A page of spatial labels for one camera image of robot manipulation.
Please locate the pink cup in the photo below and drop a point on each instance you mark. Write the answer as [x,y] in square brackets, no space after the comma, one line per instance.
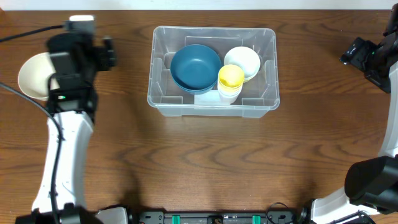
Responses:
[227,102]

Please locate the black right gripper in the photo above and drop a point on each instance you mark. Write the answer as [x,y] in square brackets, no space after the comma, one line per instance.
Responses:
[362,61]

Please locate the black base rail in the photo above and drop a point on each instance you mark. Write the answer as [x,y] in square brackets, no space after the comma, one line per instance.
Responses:
[272,216]

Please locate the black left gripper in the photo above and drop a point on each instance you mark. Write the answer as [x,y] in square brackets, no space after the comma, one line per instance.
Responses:
[109,58]

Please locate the cream large bowl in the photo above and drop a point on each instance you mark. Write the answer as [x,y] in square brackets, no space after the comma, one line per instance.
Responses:
[34,74]

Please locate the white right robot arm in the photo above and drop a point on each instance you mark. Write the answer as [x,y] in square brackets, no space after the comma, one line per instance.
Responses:
[370,186]

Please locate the blue large bowl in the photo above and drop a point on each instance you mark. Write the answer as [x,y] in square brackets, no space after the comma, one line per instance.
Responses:
[195,92]
[195,66]

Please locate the white small bowl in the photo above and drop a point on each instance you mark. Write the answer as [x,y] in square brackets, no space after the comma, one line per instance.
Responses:
[245,58]

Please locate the yellow cup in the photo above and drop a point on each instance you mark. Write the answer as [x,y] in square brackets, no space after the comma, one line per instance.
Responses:
[220,85]
[231,77]

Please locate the clear plastic storage bin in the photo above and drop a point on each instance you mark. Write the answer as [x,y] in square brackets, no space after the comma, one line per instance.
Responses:
[258,96]

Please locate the light blue cup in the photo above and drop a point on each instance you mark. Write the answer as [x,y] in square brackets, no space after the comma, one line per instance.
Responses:
[228,95]

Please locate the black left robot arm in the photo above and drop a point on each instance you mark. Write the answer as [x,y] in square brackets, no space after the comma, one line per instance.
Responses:
[61,195]

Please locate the cream cup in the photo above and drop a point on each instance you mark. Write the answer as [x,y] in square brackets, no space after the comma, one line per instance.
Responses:
[220,89]

